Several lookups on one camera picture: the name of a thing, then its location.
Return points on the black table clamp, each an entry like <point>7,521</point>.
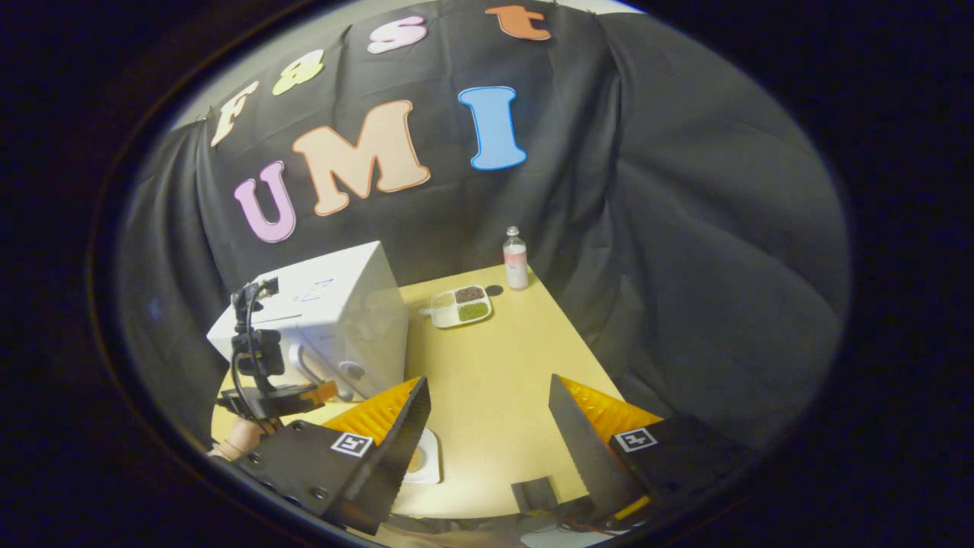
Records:
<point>534,495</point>

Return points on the clear bottle with pink label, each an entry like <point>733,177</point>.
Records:
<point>516,262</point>

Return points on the white divided tray of grains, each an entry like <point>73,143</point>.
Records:
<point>472,310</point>

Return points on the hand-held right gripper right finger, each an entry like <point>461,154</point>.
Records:
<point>582,457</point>

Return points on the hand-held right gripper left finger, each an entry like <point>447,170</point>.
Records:
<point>396,457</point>

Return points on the white square plate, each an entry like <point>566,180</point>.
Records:
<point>431,470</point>

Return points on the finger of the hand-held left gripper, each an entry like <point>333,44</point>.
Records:
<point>321,392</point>

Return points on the round brown bun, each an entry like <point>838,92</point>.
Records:
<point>415,460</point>

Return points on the black backdrop cloth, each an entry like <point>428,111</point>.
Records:
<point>685,228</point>

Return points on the white microwave oven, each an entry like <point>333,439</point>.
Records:
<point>342,304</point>

